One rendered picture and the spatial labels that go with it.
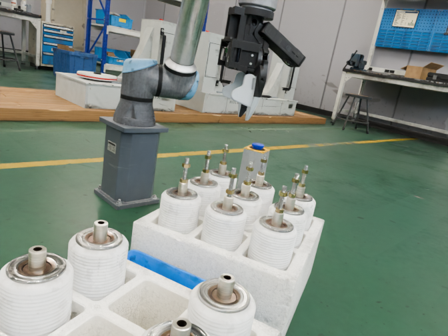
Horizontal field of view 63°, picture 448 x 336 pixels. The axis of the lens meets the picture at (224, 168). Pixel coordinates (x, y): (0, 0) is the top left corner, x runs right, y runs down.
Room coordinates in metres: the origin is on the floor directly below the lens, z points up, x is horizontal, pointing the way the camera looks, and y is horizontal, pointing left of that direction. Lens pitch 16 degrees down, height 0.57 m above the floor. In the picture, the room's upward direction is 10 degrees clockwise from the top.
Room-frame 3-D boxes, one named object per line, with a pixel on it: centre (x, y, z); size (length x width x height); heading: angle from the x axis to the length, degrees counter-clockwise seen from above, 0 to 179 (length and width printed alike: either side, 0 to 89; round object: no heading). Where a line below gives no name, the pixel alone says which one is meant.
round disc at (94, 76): (2.95, 1.11, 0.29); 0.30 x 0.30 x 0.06
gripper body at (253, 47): (0.78, 0.00, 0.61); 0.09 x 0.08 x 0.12; 112
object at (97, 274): (0.55, 0.18, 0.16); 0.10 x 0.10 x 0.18
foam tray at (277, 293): (0.89, -0.06, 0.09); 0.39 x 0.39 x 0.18; 69
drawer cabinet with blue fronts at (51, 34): (5.88, 2.97, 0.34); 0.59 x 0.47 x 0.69; 47
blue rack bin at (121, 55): (5.84, 1.99, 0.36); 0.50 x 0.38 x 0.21; 48
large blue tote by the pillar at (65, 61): (5.10, 2.24, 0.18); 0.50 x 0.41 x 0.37; 52
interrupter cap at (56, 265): (0.44, 0.23, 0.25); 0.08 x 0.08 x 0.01
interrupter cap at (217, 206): (0.78, -0.02, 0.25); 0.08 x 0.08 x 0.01
